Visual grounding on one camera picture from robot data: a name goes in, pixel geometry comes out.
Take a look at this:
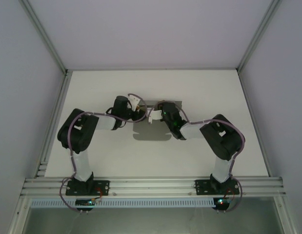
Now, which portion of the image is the grey paper box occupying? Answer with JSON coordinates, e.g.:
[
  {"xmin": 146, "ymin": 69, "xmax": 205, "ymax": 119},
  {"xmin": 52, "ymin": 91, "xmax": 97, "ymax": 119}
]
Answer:
[{"xmin": 132, "ymin": 99, "xmax": 183, "ymax": 142}]

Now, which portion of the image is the right circuit board green light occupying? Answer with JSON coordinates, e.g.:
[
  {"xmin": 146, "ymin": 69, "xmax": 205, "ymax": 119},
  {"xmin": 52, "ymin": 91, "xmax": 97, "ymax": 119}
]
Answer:
[{"xmin": 213, "ymin": 197, "xmax": 231, "ymax": 210}]

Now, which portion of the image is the circuit board green light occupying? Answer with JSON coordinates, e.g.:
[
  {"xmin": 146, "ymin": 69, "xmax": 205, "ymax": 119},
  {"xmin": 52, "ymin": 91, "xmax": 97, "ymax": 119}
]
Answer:
[
  {"xmin": 75, "ymin": 198, "xmax": 96, "ymax": 208},
  {"xmin": 213, "ymin": 197, "xmax": 231, "ymax": 210}
]

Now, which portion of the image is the left circuit board green light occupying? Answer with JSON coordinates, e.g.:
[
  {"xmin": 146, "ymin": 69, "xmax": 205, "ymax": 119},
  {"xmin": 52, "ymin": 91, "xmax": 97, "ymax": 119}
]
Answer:
[{"xmin": 75, "ymin": 198, "xmax": 96, "ymax": 208}]

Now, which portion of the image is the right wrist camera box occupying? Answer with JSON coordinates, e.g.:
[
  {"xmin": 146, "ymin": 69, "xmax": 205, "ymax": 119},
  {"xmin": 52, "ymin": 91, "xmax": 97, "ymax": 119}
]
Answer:
[{"xmin": 148, "ymin": 110, "xmax": 164, "ymax": 123}]

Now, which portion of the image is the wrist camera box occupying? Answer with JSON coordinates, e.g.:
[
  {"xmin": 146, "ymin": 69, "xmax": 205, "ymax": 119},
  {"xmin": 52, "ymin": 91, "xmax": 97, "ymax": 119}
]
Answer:
[
  {"xmin": 128, "ymin": 94, "xmax": 142, "ymax": 111},
  {"xmin": 148, "ymin": 110, "xmax": 164, "ymax": 123}
]

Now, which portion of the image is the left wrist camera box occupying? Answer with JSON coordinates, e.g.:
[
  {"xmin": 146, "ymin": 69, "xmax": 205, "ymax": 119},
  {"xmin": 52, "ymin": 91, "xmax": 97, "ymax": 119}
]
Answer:
[{"xmin": 128, "ymin": 94, "xmax": 142, "ymax": 111}]

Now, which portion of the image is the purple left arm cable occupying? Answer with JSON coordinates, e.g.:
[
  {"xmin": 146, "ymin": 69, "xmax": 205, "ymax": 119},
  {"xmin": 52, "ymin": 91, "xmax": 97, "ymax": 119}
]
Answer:
[{"xmin": 58, "ymin": 93, "xmax": 148, "ymax": 213}]

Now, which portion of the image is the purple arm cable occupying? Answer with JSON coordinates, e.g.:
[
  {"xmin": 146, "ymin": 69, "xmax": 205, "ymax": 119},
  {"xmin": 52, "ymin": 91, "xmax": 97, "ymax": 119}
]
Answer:
[
  {"xmin": 147, "ymin": 99, "xmax": 246, "ymax": 213},
  {"xmin": 58, "ymin": 93, "xmax": 148, "ymax": 213}
]

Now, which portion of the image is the aluminium table side rail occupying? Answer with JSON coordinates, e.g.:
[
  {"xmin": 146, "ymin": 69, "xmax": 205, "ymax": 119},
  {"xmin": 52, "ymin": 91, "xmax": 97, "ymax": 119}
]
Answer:
[
  {"xmin": 236, "ymin": 69, "xmax": 273, "ymax": 177},
  {"xmin": 34, "ymin": 70, "xmax": 74, "ymax": 179}
]

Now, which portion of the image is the aluminium mounting rail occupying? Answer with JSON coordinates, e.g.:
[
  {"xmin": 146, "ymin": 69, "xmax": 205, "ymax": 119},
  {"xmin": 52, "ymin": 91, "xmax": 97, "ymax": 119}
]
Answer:
[{"xmin": 20, "ymin": 177, "xmax": 287, "ymax": 197}]

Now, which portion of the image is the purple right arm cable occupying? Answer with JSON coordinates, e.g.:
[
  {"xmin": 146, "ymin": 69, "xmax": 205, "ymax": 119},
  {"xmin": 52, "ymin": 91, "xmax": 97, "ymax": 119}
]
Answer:
[{"xmin": 147, "ymin": 99, "xmax": 246, "ymax": 213}]

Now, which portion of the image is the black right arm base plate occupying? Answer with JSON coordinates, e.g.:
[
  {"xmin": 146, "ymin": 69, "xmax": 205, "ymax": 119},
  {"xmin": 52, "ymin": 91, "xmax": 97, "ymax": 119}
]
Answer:
[{"xmin": 194, "ymin": 179, "xmax": 240, "ymax": 196}]

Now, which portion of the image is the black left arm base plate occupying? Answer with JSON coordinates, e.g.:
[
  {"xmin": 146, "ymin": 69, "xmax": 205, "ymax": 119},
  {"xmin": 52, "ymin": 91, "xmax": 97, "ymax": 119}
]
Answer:
[{"xmin": 65, "ymin": 179, "xmax": 110, "ymax": 196}]

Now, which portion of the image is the pale blue slotted cable duct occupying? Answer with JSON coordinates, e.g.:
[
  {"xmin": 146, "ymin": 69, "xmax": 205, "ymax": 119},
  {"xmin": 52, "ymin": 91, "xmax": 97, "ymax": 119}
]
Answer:
[{"xmin": 31, "ymin": 197, "xmax": 215, "ymax": 208}]

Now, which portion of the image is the aluminium frame post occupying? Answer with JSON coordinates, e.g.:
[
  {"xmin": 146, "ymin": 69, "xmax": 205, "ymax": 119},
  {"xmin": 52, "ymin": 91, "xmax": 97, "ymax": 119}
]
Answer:
[
  {"xmin": 237, "ymin": 0, "xmax": 281, "ymax": 71},
  {"xmin": 18, "ymin": 0, "xmax": 69, "ymax": 75}
]

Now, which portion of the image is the aluminium frame leg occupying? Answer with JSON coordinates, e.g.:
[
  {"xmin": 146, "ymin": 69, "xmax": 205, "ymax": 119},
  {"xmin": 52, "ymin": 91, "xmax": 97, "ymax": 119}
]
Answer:
[
  {"xmin": 274, "ymin": 195, "xmax": 296, "ymax": 234},
  {"xmin": 8, "ymin": 196, "xmax": 32, "ymax": 234}
]

